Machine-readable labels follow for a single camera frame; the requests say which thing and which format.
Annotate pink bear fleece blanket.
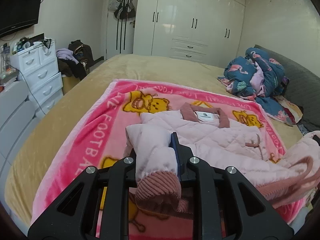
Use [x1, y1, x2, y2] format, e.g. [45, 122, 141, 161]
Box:
[28, 79, 316, 239]

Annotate white wardrobe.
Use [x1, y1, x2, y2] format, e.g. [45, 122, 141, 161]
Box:
[133, 0, 245, 68]

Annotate grey quilted headboard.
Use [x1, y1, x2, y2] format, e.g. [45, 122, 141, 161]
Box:
[254, 44, 320, 132]

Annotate blue flamingo quilt pile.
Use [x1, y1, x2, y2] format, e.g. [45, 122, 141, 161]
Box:
[217, 48, 303, 126]

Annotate white drawer chest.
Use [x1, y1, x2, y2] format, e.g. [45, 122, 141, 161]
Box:
[10, 39, 63, 119]

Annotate dark clothes pile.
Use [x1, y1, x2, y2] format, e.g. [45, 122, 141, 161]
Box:
[56, 40, 95, 81]

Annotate pink quilted jacket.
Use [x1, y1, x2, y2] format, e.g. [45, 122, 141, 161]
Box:
[126, 103, 319, 213]

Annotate hanging bags on door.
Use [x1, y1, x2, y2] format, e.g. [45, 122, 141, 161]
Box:
[108, 0, 136, 20]

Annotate tan bed cover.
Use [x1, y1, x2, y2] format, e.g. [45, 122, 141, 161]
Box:
[5, 55, 302, 225]

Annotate black wall television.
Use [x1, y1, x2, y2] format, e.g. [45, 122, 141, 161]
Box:
[1, 0, 42, 37]

